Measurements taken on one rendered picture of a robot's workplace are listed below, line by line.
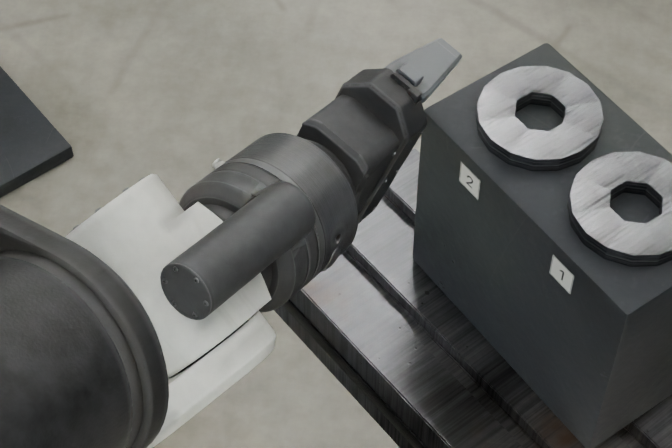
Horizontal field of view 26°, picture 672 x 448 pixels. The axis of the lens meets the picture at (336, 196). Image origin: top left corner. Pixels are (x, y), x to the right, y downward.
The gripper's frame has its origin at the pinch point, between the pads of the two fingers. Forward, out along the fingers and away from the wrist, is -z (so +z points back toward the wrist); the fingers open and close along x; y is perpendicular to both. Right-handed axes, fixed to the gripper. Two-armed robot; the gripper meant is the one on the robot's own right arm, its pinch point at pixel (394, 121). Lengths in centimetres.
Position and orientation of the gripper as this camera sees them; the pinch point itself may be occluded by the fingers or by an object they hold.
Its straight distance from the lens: 97.8
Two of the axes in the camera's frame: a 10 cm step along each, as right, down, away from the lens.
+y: -7.5, -6.4, 1.8
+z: -5.6, 4.6, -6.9
